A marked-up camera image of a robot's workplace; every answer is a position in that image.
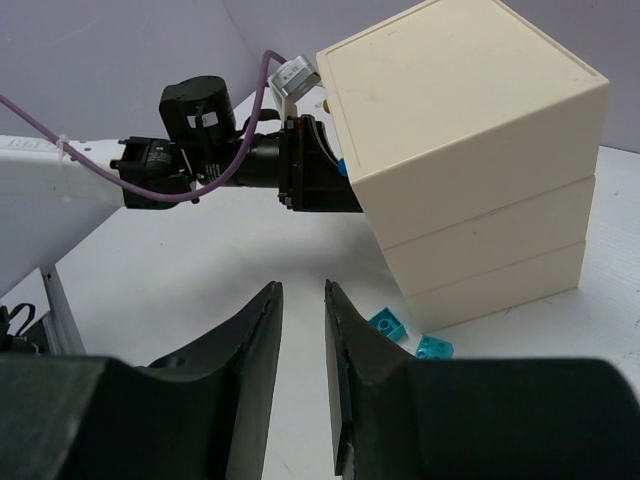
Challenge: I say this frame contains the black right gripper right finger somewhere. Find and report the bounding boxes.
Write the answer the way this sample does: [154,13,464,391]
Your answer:
[324,280,415,475]

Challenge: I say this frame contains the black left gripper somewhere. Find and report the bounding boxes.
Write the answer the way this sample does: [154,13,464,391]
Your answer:
[234,115,363,213]

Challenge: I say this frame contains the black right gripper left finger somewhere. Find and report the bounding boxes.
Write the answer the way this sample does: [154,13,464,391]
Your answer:
[144,281,284,479]

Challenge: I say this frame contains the cream wooden drawer cabinet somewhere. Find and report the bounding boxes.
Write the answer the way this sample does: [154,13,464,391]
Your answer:
[316,1,609,332]

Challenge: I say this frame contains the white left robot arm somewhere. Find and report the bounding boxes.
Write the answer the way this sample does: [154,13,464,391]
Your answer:
[1,75,362,213]

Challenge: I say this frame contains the teal long lego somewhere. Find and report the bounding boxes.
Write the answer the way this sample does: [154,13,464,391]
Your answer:
[368,307,408,343]

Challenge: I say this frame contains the teal small lego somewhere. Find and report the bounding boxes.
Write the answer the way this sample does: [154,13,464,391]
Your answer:
[415,335,454,360]

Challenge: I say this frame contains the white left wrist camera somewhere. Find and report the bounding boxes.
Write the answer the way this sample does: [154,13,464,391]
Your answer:
[267,55,321,121]

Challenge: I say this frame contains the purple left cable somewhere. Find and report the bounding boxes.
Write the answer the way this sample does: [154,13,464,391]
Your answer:
[0,48,289,205]

